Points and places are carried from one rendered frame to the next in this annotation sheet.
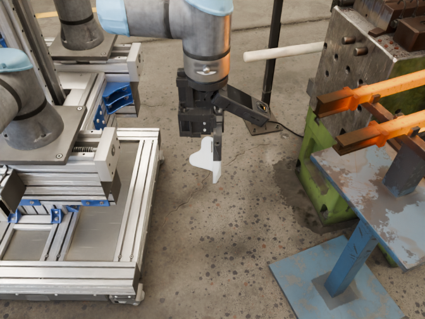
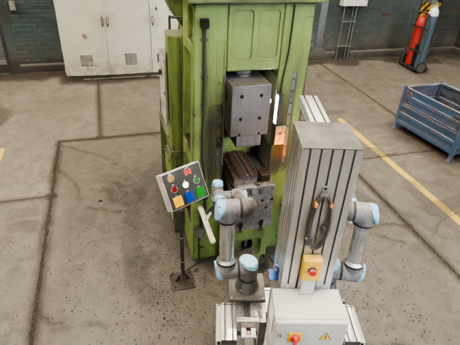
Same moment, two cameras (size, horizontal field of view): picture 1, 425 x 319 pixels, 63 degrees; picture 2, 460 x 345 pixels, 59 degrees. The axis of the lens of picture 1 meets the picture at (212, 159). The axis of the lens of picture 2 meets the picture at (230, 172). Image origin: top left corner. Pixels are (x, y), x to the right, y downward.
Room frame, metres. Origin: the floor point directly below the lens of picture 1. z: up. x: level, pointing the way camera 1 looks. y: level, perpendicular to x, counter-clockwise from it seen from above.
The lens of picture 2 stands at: (1.44, 2.25, 2.79)
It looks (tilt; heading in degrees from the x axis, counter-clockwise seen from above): 32 degrees down; 267
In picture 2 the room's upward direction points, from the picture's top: 3 degrees clockwise
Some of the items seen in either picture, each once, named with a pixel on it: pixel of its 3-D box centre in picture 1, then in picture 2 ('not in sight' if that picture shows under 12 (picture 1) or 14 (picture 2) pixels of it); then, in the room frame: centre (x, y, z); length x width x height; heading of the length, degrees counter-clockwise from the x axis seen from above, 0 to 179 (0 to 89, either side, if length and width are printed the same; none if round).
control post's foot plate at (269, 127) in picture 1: (262, 117); (182, 277); (1.68, -0.31, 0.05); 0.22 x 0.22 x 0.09; 14
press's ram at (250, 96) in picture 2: not in sight; (247, 100); (1.17, -0.74, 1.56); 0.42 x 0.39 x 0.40; 104
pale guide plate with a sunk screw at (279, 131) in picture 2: not in sight; (279, 135); (0.88, -0.73, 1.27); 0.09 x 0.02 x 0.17; 14
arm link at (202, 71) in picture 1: (207, 62); not in sight; (0.50, 0.01, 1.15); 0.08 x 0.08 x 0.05
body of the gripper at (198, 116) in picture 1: (203, 101); not in sight; (0.50, 0.02, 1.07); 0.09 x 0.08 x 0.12; 89
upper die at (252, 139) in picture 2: not in sight; (240, 129); (1.21, -0.73, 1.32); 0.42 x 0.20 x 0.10; 104
